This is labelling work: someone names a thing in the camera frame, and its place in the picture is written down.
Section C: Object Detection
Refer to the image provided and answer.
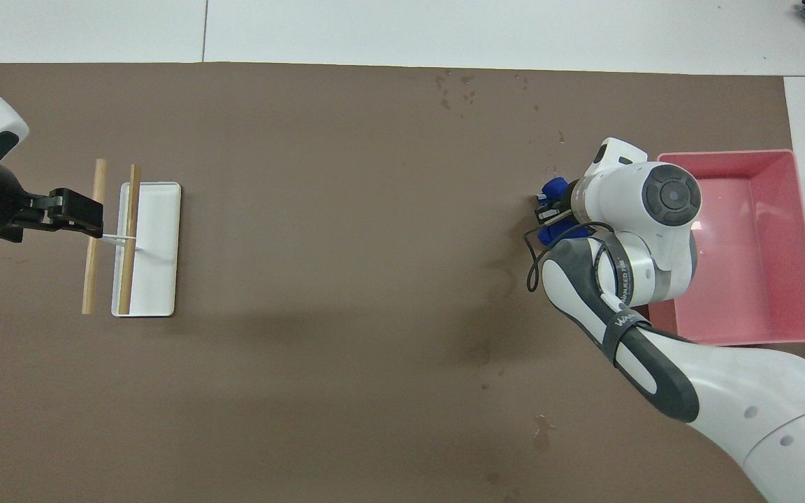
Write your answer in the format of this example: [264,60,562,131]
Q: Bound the blue towel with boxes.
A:
[535,180,578,245]

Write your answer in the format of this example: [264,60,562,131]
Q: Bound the white towel rack wooden rods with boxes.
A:
[81,159,182,319]

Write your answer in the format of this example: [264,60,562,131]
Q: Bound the brown table mat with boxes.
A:
[0,61,805,503]

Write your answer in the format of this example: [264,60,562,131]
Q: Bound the pink plastic bin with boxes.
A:
[647,149,805,347]

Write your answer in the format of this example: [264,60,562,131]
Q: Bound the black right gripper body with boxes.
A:
[556,179,581,226]

